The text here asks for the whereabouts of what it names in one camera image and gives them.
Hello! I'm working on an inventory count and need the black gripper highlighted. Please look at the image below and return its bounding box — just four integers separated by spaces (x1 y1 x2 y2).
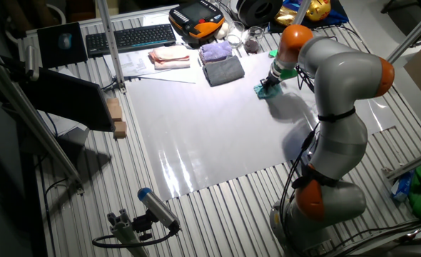
260 74 281 93

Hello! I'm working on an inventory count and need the teal microfibre cloth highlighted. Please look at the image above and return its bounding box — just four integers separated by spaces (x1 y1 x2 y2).
253 84 283 100

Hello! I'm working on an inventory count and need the grey folded cloth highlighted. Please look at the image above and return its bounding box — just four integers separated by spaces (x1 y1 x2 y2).
202 55 246 88

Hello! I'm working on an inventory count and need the purple folded cloth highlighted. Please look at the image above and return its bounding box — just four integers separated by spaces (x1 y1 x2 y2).
198 40 234 65

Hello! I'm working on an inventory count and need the pink folded cloth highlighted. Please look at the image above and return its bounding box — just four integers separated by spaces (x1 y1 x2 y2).
153 59 191 71
148 45 191 65

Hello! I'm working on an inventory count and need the blue cloth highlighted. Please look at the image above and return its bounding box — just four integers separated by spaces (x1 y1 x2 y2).
267 0 350 34

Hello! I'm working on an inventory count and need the glass jar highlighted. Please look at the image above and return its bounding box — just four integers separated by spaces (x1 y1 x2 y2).
243 26 265 54

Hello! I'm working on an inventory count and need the clear glass cup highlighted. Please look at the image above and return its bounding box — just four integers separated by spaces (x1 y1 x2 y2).
227 20 246 49

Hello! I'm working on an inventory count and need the white egg-shaped object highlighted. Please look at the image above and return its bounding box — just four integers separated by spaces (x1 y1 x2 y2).
213 21 230 40

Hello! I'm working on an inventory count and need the gold foil bag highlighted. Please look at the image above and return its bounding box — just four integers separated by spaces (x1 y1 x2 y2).
275 5 300 29

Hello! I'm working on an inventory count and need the black filament spool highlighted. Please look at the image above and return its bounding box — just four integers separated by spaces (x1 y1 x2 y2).
235 0 285 29

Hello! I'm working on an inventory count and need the glossy white table sheet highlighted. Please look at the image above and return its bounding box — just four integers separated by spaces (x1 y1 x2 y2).
124 34 399 201

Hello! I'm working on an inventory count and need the golden piggy bank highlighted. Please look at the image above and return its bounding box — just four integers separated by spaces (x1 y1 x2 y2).
305 0 332 22

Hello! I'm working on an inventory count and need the black and orange teach pendant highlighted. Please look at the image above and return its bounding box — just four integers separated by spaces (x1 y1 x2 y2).
168 0 226 46

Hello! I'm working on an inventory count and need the white printed paper sheet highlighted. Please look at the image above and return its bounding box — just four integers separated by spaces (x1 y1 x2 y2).
103 49 172 78

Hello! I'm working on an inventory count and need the black computer keyboard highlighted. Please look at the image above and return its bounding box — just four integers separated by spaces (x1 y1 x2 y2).
85 23 178 59

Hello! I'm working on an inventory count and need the wooden block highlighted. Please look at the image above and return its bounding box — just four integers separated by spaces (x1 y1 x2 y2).
113 120 128 139
106 97 124 122

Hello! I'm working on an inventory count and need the blue tissue pack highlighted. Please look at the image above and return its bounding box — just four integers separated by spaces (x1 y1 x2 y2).
390 170 415 203

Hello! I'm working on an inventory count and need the black monitor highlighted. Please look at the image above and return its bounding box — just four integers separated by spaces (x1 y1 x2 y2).
16 66 117 133

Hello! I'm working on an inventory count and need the grey computer mouse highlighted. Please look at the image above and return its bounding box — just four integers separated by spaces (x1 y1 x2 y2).
57 32 73 51

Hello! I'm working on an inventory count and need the black mouse pad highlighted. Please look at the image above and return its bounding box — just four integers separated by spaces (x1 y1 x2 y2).
36 21 89 69

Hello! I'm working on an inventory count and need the green printed wrist mount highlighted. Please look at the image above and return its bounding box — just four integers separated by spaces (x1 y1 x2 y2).
269 49 299 81

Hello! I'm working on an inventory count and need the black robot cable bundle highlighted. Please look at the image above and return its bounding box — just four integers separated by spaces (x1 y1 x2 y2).
280 64 322 257

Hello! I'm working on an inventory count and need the aluminium frame post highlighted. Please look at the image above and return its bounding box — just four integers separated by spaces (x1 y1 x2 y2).
96 0 128 94
292 0 312 26

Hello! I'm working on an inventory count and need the aluminium frame bar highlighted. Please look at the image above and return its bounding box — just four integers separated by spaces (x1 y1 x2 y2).
381 146 421 181
387 1 421 65

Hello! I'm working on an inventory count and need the silver camera with blue cap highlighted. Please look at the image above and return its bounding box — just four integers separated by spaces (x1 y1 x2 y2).
137 187 182 233

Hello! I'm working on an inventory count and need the black camera bracket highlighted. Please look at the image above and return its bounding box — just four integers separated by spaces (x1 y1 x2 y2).
131 209 158 242

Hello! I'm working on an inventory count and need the aluminium extrusion camera stand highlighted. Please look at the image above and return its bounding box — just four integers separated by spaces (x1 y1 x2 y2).
106 208 151 257

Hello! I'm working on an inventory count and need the black camera cable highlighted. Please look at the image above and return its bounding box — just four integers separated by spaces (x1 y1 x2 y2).
91 228 180 249

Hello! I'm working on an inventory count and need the slanted aluminium frame beam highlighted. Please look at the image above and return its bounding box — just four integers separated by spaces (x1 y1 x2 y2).
0 49 85 196

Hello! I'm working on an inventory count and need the silver bar-shaped camera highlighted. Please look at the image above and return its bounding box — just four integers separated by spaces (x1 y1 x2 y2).
24 44 40 81

